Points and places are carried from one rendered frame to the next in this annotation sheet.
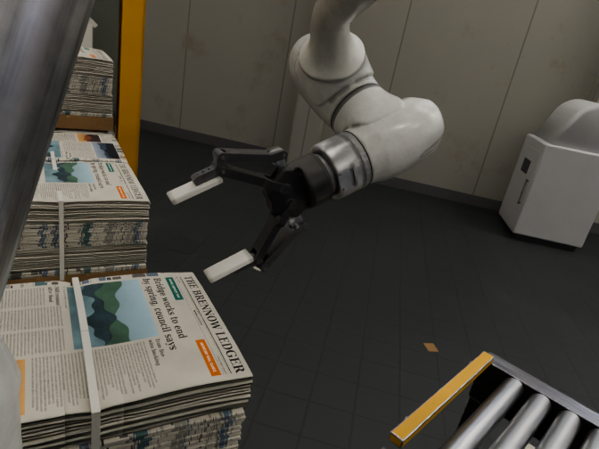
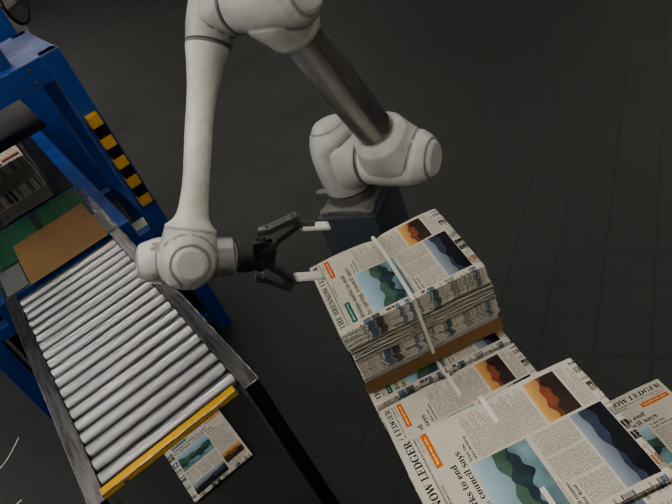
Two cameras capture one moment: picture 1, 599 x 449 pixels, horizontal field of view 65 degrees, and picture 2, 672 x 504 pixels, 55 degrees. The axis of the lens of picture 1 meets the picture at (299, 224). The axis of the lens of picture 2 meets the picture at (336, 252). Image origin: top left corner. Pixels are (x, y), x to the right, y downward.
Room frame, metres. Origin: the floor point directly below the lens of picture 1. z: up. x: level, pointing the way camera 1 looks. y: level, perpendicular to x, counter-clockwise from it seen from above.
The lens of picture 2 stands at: (1.65, 0.76, 2.07)
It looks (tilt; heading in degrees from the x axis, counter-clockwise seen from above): 36 degrees down; 209
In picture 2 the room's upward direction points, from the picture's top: 24 degrees counter-clockwise
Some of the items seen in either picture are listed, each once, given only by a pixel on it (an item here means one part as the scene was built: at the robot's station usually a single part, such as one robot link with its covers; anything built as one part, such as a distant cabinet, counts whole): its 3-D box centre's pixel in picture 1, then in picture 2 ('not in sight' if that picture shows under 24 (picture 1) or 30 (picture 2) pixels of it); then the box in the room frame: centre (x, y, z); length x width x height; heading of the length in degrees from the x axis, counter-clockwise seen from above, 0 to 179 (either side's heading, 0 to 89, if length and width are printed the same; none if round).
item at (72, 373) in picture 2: not in sight; (116, 344); (0.45, -0.84, 0.77); 0.47 x 0.05 x 0.05; 140
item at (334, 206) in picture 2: not in sight; (347, 190); (0.10, 0.03, 1.03); 0.22 x 0.18 x 0.06; 82
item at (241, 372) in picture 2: not in sight; (175, 300); (0.22, -0.73, 0.74); 1.34 x 0.05 x 0.12; 50
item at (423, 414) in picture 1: (447, 391); (171, 440); (0.85, -0.39, 0.81); 0.43 x 0.03 x 0.02; 140
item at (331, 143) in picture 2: not in sight; (340, 152); (0.11, 0.06, 1.17); 0.18 x 0.16 x 0.22; 73
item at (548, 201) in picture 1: (560, 171); not in sight; (4.60, -2.39, 0.68); 0.69 x 0.63 x 1.36; 82
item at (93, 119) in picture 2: not in sight; (120, 160); (-0.34, -1.12, 1.05); 0.05 x 0.05 x 0.45; 50
